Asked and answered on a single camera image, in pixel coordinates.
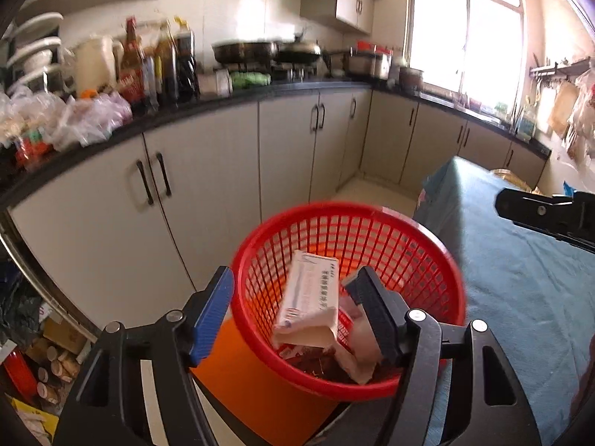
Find person's right forearm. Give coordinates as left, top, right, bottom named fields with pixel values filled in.
left=575, top=334, right=595, bottom=414

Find black wok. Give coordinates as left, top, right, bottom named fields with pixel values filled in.
left=273, top=38, right=325, bottom=64

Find black frying pan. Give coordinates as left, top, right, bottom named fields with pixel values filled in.
left=212, top=40, right=280, bottom=64

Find knotted white plastic bag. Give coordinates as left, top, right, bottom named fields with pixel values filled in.
left=334, top=288, right=387, bottom=385

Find red plastic mesh basket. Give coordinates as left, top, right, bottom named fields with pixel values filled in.
left=231, top=201, right=467, bottom=403

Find orange plastic stool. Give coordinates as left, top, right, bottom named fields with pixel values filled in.
left=192, top=315, right=341, bottom=446

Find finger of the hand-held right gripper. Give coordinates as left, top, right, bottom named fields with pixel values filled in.
left=495, top=188, right=595, bottom=254

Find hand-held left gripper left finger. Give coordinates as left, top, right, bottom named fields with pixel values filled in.
left=56, top=266, right=235, bottom=446

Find pile of plastic bags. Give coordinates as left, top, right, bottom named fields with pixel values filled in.
left=0, top=87, right=134, bottom=169

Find teal plastic container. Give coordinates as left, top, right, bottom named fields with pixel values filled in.
left=515, top=106, right=538, bottom=143

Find steel cooking pot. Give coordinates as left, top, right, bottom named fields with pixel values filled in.
left=346, top=48, right=394, bottom=81

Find kitchen window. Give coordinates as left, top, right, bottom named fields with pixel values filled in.
left=403, top=0, right=527, bottom=104

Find green cloth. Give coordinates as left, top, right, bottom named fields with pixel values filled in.
left=231, top=71, right=272, bottom=90

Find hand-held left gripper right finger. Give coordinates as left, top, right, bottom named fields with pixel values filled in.
left=341, top=266, right=542, bottom=446

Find yellow plastic bag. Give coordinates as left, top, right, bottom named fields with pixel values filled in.
left=490, top=168, right=536, bottom=192

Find white medicine box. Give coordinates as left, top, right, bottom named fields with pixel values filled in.
left=271, top=249, right=340, bottom=350

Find cardboard box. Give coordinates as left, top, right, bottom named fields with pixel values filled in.
left=41, top=318, right=90, bottom=357

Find rack of white bowls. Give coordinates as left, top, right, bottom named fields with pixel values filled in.
left=6, top=11, right=64, bottom=94

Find grey kitchen base cabinets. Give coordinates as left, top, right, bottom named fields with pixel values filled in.
left=6, top=85, right=552, bottom=332

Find row of condiment bottles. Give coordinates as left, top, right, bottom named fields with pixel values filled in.
left=118, top=14, right=202, bottom=110

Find white plastic jug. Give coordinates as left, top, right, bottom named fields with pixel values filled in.
left=73, top=34, right=118, bottom=97

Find blue tablecloth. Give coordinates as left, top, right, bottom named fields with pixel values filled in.
left=413, top=156, right=595, bottom=446

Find dark cooking pot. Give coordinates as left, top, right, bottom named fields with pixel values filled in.
left=399, top=67, right=425, bottom=94

